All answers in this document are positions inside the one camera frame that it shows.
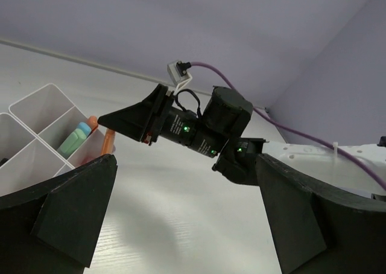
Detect orange eraser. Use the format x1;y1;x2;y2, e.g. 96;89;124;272
87;115;98;133

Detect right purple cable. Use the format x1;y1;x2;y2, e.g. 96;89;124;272
189;61;386;190

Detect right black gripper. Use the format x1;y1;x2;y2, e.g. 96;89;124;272
98;84;172;145

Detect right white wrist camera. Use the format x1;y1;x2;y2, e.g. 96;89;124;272
167;60;192;92

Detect white compartment organizer box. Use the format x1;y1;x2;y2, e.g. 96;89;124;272
1;84;104;196

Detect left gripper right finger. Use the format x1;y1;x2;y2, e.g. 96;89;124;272
256;154;385;273

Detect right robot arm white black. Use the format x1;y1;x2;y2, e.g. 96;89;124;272
98;85;385;196

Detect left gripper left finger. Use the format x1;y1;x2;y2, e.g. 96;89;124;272
1;154;118;269

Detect orange highlighter marker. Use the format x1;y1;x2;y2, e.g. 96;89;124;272
101;129;116;155

